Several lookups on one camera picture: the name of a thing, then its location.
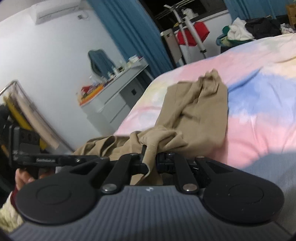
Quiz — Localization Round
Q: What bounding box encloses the tan brown garment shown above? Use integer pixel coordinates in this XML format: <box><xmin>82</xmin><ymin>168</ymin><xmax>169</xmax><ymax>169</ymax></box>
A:
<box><xmin>74</xmin><ymin>69</ymin><xmax>228</xmax><ymax>185</ymax></box>

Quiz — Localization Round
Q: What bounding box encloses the white metal clothes rack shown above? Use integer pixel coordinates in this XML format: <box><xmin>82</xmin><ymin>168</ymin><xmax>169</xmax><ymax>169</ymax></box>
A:
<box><xmin>158</xmin><ymin>1</ymin><xmax>210</xmax><ymax>63</ymax></box>

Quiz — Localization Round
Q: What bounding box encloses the person left hand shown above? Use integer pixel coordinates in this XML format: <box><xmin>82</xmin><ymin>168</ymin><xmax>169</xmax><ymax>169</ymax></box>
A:
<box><xmin>14</xmin><ymin>168</ymin><xmax>50</xmax><ymax>193</ymax></box>

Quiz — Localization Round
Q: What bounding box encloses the clear plastic storage bin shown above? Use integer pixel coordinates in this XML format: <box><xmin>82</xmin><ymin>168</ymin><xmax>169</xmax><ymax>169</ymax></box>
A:
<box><xmin>1</xmin><ymin>80</ymin><xmax>74</xmax><ymax>153</ymax></box>

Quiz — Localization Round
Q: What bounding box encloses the grey dressing table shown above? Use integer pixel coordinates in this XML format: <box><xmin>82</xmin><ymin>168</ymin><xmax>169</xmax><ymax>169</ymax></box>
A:
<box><xmin>81</xmin><ymin>57</ymin><xmax>153</xmax><ymax>136</ymax></box>

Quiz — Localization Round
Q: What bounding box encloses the orange tray on dresser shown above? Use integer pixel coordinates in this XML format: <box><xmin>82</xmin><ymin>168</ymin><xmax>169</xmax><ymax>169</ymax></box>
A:
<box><xmin>77</xmin><ymin>84</ymin><xmax>104</xmax><ymax>106</ymax></box>

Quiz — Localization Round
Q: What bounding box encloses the pastel tie-dye bed cover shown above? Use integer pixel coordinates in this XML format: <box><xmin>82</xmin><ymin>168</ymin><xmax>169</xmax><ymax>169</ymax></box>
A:
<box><xmin>115</xmin><ymin>34</ymin><xmax>295</xmax><ymax>234</ymax></box>

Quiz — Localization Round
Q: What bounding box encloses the white air conditioner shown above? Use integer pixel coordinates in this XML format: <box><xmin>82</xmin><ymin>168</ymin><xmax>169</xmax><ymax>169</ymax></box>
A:
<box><xmin>29</xmin><ymin>0</ymin><xmax>83</xmax><ymax>25</ymax></box>

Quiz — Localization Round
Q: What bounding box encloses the green garment on pile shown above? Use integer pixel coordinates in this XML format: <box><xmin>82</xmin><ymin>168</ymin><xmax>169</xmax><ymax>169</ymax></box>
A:
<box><xmin>216</xmin><ymin>26</ymin><xmax>252</xmax><ymax>47</ymax></box>

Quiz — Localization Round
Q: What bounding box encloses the left blue curtain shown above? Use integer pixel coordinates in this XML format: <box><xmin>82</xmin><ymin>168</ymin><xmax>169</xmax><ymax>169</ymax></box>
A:
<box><xmin>88</xmin><ymin>0</ymin><xmax>173</xmax><ymax>77</ymax></box>

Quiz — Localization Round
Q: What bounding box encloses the blue curtain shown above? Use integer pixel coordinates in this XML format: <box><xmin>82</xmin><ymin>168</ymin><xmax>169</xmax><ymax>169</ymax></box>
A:
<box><xmin>224</xmin><ymin>0</ymin><xmax>295</xmax><ymax>21</ymax></box>
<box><xmin>88</xmin><ymin>0</ymin><xmax>173</xmax><ymax>77</ymax></box>

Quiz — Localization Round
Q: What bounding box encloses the red cloth on rack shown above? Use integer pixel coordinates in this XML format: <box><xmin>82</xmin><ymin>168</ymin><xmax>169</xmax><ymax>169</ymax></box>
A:
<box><xmin>176</xmin><ymin>21</ymin><xmax>210</xmax><ymax>46</ymax></box>

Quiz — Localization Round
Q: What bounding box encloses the white garment on pile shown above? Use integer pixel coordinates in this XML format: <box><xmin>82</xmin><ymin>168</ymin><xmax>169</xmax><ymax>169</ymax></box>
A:
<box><xmin>227</xmin><ymin>18</ymin><xmax>254</xmax><ymax>41</ymax></box>

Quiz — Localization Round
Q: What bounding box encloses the black garment on pile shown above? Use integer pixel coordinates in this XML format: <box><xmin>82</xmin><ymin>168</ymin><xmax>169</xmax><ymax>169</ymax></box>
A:
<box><xmin>245</xmin><ymin>18</ymin><xmax>281</xmax><ymax>40</ymax></box>

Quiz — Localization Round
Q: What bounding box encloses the right blue curtain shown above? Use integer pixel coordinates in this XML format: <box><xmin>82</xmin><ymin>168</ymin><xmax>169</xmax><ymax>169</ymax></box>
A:
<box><xmin>224</xmin><ymin>0</ymin><xmax>295</xmax><ymax>21</ymax></box>

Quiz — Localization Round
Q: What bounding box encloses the cardboard box beside bed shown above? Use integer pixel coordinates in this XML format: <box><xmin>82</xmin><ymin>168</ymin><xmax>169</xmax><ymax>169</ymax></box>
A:
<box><xmin>286</xmin><ymin>3</ymin><xmax>296</xmax><ymax>25</ymax></box>

